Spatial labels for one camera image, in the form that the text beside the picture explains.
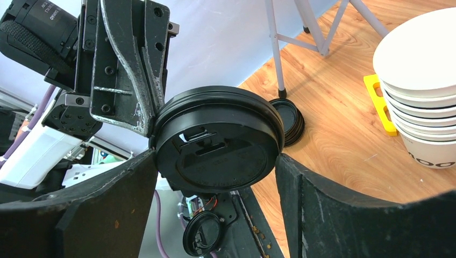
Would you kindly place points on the black coffee cup lid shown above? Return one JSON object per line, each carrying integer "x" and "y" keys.
{"x": 216, "y": 139}

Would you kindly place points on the stack of white paper cups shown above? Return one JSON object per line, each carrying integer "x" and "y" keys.
{"x": 415, "y": 65}

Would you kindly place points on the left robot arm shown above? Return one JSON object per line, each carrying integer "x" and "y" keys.
{"x": 35, "y": 160}

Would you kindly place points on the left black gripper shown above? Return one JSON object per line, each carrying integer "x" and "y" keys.
{"x": 112, "y": 48}

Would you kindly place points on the yellow plastic triangle holder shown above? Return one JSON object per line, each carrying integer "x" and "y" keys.
{"x": 372, "y": 84}

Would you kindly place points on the fallen black lid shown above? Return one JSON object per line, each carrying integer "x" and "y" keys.
{"x": 203, "y": 234}

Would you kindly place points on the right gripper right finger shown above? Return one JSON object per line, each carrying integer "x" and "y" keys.
{"x": 323, "y": 218}

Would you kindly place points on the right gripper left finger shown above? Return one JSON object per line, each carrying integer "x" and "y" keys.
{"x": 103, "y": 216}

